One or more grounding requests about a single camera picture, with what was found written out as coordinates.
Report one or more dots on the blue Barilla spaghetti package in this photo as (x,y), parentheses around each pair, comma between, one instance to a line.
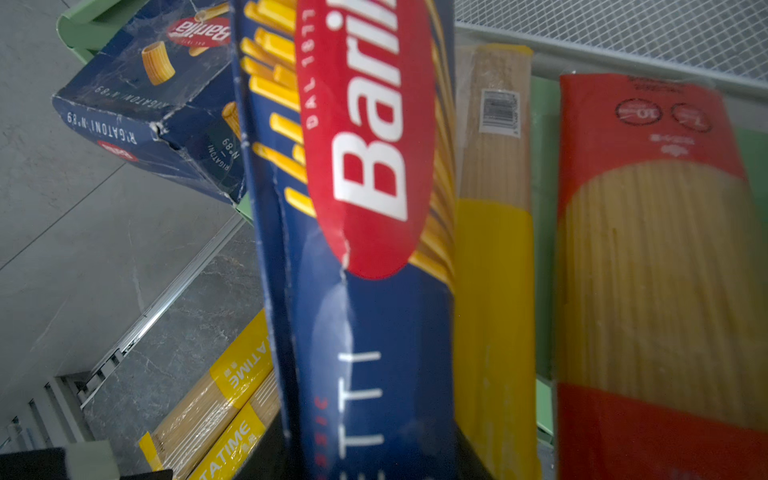
(348,121)

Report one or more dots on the yellow brown spaghetti package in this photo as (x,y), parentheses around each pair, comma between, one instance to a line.
(494,325)

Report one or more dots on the yellow Pastatime spaghetti package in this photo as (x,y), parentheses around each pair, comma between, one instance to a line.
(241,437)

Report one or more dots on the blue Barilla pasta box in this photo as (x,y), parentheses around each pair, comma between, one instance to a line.
(160,96)

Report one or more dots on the red spaghetti package top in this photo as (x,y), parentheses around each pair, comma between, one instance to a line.
(661,287)

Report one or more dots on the white wire mesh basket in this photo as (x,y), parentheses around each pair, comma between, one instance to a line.
(725,41)

